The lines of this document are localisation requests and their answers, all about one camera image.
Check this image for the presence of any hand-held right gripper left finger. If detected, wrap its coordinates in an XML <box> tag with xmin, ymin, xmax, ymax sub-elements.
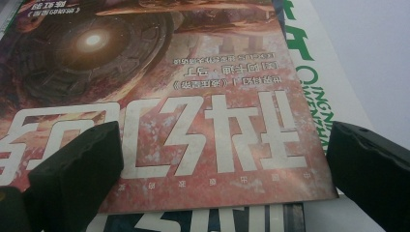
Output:
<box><xmin>22</xmin><ymin>121</ymin><xmax>125</xmax><ymax>232</ymax></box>

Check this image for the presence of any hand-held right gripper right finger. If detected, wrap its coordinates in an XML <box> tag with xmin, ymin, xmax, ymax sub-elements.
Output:
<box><xmin>326</xmin><ymin>121</ymin><xmax>410</xmax><ymax>232</ymax></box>

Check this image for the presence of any white book green lettering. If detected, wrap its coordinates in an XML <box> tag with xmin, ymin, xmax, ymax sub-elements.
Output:
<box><xmin>270</xmin><ymin>0</ymin><xmax>376</xmax><ymax>154</ymax></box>

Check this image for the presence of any dark blue science fiction magazine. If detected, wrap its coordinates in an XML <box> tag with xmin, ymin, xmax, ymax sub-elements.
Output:
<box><xmin>86</xmin><ymin>202</ymin><xmax>307</xmax><ymax>232</ymax></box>

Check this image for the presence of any red-brown science fiction magazine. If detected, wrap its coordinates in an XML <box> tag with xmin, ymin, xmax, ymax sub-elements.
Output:
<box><xmin>0</xmin><ymin>0</ymin><xmax>339</xmax><ymax>216</ymax></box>

